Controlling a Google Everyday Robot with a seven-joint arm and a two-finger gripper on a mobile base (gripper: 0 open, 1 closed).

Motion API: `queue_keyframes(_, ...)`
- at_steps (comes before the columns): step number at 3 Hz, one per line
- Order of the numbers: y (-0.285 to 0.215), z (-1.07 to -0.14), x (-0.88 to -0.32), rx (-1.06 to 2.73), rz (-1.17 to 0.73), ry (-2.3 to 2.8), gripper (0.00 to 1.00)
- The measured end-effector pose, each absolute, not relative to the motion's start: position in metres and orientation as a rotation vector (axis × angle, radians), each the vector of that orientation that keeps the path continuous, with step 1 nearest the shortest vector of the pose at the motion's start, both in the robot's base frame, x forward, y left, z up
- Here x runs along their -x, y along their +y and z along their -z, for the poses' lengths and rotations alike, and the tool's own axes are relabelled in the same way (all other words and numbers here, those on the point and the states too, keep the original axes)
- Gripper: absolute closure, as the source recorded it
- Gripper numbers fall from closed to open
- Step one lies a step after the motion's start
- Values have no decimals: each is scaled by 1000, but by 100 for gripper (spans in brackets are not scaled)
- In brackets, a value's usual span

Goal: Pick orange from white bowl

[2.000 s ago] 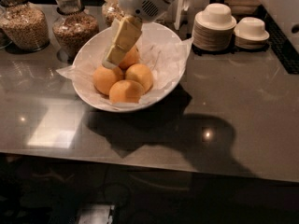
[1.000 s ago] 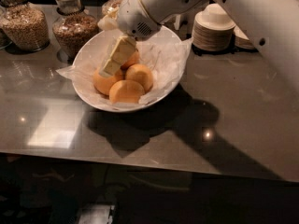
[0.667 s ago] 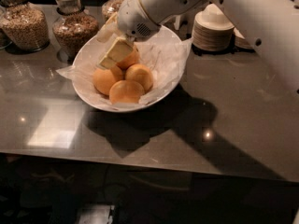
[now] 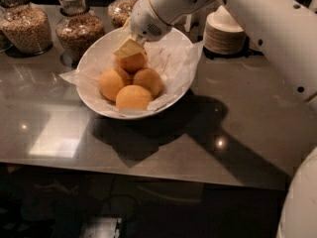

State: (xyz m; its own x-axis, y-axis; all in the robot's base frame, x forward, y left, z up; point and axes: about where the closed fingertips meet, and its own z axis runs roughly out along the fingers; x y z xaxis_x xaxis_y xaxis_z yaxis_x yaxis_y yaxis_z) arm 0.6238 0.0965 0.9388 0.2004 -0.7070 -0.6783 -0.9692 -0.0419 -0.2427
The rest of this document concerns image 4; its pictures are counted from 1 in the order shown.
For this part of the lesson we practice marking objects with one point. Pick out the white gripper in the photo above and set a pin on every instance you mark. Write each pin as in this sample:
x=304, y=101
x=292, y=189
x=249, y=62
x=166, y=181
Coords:
x=144, y=20

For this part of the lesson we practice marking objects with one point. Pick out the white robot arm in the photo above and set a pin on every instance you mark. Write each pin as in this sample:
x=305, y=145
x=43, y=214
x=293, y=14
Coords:
x=285, y=32

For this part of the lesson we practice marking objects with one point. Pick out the white oval bowl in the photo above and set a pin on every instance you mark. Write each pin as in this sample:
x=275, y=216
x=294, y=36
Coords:
x=95, y=63

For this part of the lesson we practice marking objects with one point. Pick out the white paper bowl liner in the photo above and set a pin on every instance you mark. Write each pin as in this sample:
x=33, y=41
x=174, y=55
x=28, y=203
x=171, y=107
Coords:
x=178, y=63

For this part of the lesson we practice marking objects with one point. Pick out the right glass cereal jar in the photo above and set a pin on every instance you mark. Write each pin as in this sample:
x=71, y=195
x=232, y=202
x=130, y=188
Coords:
x=119, y=12

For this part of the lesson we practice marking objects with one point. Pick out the glass cereal jar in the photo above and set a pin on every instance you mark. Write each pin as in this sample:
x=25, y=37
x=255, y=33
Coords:
x=27, y=28
x=78, y=29
x=119, y=12

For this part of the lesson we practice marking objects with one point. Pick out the middle glass cereal jar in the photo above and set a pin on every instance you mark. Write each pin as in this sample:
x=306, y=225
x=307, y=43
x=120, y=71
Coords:
x=78, y=29

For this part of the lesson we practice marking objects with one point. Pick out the large stack paper bowls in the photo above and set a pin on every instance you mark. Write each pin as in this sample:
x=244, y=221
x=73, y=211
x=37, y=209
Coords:
x=222, y=34

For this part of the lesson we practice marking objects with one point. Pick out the left glass cereal jar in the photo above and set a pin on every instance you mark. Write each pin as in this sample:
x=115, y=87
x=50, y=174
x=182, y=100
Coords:
x=27, y=28

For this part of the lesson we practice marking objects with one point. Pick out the far left glass jar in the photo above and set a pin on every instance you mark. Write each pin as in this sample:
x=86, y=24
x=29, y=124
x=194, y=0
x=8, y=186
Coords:
x=5, y=44

